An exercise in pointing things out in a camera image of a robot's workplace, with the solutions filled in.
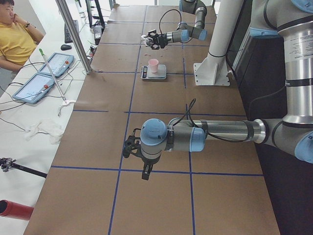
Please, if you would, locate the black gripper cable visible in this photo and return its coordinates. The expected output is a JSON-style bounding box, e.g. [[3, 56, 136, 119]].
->
[[158, 9, 183, 36], [171, 98, 252, 142]]

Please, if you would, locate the blue teach pendant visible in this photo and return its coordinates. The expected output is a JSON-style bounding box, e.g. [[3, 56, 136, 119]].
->
[[12, 73, 55, 104], [47, 52, 74, 78]]

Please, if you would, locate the far blue teach pendant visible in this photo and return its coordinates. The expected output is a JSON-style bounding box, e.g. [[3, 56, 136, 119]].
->
[[47, 52, 74, 78]]

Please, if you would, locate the aluminium frame post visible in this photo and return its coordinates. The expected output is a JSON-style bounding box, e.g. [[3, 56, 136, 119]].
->
[[56, 0, 92, 74]]

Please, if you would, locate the black computer mouse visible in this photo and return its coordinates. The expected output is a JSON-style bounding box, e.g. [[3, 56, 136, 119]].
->
[[60, 44, 72, 51]]

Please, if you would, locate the pink plastic cup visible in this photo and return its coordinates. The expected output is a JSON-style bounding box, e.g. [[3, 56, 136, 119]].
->
[[148, 58, 159, 73]]

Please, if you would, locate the white crumpled cloth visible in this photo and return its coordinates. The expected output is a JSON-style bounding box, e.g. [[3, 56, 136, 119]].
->
[[24, 119, 64, 144]]

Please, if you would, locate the black keyboard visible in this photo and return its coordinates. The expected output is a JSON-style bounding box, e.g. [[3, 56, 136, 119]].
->
[[64, 19, 79, 44]]

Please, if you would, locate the clear glass sauce bottle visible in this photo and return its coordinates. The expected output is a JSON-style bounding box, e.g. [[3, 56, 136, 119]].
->
[[141, 35, 154, 47]]

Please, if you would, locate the black tripod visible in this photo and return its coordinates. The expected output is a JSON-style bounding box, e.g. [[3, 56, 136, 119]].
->
[[0, 158, 47, 178]]

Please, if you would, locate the grabber stick green handle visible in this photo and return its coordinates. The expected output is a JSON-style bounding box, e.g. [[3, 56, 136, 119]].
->
[[39, 48, 76, 106]]

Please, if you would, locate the red cylinder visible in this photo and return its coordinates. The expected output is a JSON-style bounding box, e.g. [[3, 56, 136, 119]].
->
[[0, 200, 34, 220]]

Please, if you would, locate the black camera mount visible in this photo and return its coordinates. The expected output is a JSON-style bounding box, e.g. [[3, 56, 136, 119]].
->
[[122, 128, 142, 158]]

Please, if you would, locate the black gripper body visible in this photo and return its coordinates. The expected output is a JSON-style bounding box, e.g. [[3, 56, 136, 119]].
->
[[142, 156, 160, 169], [157, 34, 168, 49]]

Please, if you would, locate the silver digital kitchen scale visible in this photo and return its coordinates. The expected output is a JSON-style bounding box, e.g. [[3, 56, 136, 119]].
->
[[140, 65, 167, 80]]

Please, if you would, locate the person in yellow shirt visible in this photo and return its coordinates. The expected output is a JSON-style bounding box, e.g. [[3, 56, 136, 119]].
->
[[0, 0, 44, 72]]

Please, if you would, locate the near blue teach pendant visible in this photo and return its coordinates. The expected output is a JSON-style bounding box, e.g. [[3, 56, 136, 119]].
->
[[12, 73, 55, 104]]

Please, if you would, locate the white pedestal column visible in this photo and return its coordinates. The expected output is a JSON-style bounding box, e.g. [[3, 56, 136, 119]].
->
[[194, 0, 244, 86]]

